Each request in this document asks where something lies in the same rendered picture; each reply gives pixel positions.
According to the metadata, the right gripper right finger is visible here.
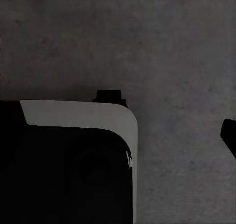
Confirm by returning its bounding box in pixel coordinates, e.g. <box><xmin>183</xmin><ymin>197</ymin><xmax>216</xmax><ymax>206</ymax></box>
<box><xmin>220</xmin><ymin>119</ymin><xmax>236</xmax><ymax>158</ymax></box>

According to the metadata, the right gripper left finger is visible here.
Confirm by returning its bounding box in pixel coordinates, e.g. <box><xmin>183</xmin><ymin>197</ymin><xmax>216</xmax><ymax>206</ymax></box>
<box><xmin>0</xmin><ymin>119</ymin><xmax>26</xmax><ymax>178</ymax></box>

